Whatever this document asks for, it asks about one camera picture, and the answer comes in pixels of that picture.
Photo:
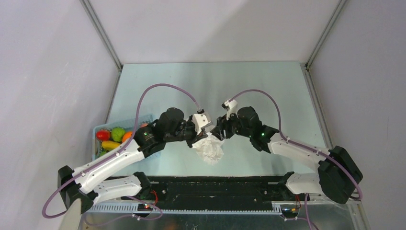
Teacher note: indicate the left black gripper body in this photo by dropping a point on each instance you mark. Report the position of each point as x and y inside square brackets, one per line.
[186, 132]

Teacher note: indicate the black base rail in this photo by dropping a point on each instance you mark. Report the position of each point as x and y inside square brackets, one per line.
[215, 193]

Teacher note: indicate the left aluminium frame post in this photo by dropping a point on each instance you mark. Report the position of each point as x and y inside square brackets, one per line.
[97, 24]

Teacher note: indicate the fake red apple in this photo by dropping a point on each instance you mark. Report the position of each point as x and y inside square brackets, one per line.
[103, 135]

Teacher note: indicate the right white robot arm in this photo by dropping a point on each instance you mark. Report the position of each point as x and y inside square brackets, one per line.
[334, 173]

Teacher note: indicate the white plastic bag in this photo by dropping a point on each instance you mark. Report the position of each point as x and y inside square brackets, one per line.
[209, 148]

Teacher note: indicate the right aluminium frame post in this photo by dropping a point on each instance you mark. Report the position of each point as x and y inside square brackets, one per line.
[326, 32]

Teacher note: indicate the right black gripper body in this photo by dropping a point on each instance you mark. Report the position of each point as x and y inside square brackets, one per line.
[231, 126]

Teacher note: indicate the fake orange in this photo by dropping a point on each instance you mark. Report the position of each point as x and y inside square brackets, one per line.
[126, 136]

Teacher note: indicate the fake yellow lemon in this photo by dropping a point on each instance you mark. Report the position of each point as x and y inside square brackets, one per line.
[109, 145]

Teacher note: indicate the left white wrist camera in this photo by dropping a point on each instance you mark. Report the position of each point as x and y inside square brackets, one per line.
[202, 122]

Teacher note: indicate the light blue plastic basket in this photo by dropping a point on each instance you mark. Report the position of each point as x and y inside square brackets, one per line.
[128, 125]

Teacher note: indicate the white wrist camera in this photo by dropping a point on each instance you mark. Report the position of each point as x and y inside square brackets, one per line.
[231, 107]
[202, 122]

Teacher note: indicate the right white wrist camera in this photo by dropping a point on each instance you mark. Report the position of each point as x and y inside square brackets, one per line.
[231, 107]

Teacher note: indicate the aluminium frame post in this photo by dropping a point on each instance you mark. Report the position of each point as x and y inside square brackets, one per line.
[97, 24]
[326, 32]

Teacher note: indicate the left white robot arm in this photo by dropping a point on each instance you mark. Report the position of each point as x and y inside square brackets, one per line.
[91, 183]

